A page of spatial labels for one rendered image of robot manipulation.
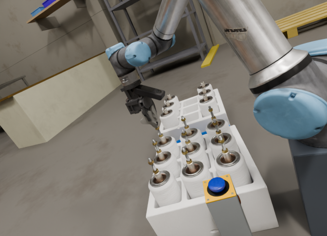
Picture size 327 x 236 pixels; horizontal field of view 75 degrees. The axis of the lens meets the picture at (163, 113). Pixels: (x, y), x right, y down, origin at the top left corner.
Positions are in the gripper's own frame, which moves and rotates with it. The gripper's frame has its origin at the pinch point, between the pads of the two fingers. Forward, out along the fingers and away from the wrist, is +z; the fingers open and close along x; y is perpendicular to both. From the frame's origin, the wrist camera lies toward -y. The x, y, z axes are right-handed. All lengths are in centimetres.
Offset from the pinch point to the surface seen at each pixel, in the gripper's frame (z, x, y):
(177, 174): 16.8, 13.3, -6.9
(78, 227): 34, 25, 52
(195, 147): 9.2, 8.0, -16.0
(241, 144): 16.5, 0.0, -30.5
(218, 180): 1.5, 33.3, -29.5
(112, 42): -45, -297, 197
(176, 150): 13.9, 1.3, -3.9
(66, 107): 12, -142, 218
